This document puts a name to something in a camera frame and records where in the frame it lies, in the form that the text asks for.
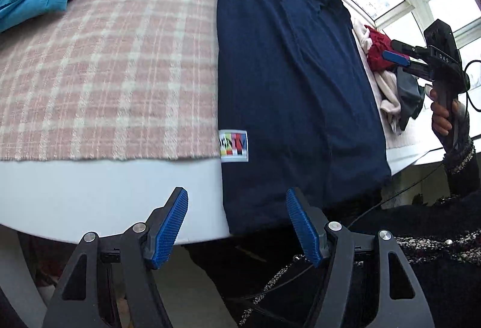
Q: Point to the dark grey garment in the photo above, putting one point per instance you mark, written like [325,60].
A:
[409,98]

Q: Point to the pink plaid blanket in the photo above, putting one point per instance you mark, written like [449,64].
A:
[112,68]

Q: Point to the dark red garment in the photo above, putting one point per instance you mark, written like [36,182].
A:
[379,49]

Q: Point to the person's right forearm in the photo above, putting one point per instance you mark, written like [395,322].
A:
[466,162]

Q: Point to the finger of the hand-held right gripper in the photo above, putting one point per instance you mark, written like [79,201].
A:
[411,50]
[394,58]

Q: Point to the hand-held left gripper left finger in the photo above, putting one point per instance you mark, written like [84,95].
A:
[167,234]

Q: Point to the navy blue shirt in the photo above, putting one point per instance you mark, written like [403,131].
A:
[293,87]

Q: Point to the person's right hand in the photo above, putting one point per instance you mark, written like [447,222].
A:
[439,121]

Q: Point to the pile of mixed clothes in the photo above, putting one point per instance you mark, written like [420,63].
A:
[390,102]

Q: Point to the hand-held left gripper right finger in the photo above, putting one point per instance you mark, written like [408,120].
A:
[302,226]

